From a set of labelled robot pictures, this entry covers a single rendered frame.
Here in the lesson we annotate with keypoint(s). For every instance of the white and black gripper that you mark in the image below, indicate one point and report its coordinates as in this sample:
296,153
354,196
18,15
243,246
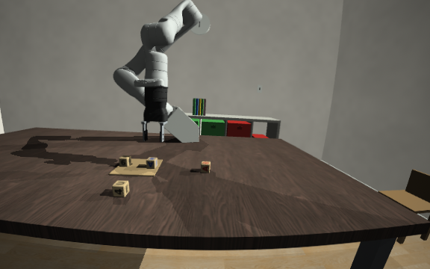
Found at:
155,87

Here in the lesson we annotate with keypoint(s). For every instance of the tan flat mat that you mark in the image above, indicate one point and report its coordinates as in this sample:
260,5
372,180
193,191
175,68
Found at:
136,168

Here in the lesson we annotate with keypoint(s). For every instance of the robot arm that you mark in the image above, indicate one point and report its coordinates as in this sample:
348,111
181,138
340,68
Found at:
158,36

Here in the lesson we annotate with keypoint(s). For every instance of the yellow block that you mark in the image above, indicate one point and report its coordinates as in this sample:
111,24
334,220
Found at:
120,188
151,163
205,167
125,161

